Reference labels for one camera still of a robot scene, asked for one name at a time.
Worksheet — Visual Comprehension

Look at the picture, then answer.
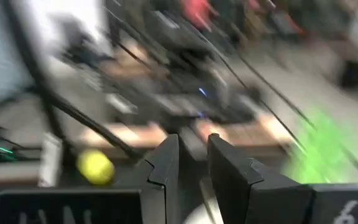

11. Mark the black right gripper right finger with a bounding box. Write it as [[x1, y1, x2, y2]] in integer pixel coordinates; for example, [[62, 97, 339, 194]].
[[206, 133, 316, 224]]

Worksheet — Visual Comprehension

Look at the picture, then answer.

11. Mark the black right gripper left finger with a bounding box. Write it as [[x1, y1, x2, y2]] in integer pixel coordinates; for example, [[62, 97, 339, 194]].
[[116, 133, 180, 224]]

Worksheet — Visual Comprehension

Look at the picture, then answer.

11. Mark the green onion bunch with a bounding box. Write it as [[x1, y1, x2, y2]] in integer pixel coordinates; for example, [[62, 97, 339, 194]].
[[283, 107, 358, 184]]

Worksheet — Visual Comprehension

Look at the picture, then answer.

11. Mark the green apple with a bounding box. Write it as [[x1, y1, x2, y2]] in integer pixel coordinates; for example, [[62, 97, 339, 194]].
[[75, 148, 116, 187]]

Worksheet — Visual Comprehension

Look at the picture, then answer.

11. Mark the black metal table frame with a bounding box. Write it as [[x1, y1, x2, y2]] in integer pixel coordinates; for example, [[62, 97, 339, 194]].
[[1, 0, 142, 159]]

